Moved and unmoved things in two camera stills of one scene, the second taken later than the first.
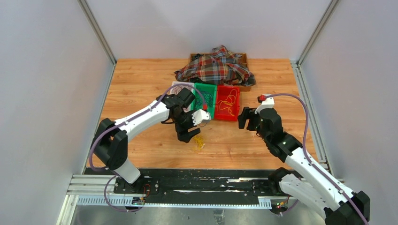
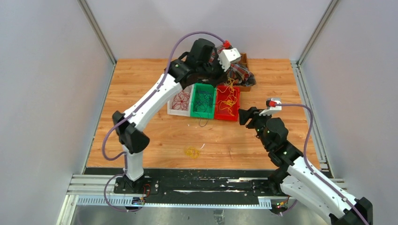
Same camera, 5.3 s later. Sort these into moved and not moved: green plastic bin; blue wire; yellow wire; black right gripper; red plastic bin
Moved: yellow wire
Not moved: red plastic bin; black right gripper; green plastic bin; blue wire
